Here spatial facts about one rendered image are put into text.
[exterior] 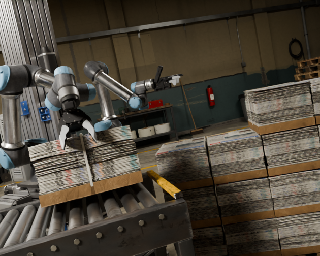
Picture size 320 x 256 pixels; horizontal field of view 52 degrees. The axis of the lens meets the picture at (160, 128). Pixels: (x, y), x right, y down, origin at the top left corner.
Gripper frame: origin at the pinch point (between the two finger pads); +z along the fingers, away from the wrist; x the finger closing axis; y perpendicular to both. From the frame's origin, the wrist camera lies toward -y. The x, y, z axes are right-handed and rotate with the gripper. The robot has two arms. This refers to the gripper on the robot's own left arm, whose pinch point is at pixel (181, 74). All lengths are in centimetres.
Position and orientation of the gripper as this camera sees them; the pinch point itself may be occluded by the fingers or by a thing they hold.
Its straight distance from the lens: 219.1
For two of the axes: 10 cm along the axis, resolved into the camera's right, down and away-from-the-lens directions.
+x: -2.2, 2.7, -9.4
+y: 2.3, 9.5, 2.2
